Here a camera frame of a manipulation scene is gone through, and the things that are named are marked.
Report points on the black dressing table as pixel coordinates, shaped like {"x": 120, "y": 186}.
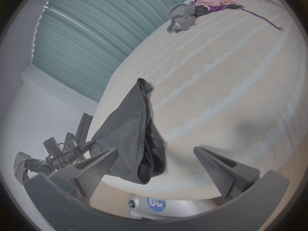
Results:
{"x": 68, "y": 138}

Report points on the black shiny garment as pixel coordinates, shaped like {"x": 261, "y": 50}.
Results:
{"x": 202, "y": 9}

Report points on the black chest of drawers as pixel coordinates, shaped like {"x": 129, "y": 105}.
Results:
{"x": 83, "y": 126}

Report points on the black lace garment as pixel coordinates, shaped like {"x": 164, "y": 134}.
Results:
{"x": 237, "y": 6}

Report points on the blue-green curtain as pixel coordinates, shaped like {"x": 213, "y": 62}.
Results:
{"x": 115, "y": 15}
{"x": 72, "y": 64}

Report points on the black T-shirt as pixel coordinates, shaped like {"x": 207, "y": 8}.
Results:
{"x": 127, "y": 129}

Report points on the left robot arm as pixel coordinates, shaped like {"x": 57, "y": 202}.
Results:
{"x": 55, "y": 161}

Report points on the grey garment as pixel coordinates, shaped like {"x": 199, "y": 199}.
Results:
{"x": 180, "y": 11}

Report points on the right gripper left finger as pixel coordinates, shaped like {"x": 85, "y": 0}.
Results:
{"x": 93, "y": 177}

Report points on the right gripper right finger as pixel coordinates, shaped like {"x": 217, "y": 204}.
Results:
{"x": 219, "y": 174}

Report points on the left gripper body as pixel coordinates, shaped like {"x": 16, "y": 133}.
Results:
{"x": 78, "y": 150}

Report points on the pink garment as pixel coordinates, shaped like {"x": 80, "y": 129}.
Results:
{"x": 214, "y": 0}

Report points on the bed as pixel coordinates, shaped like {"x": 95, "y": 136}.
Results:
{"x": 216, "y": 80}

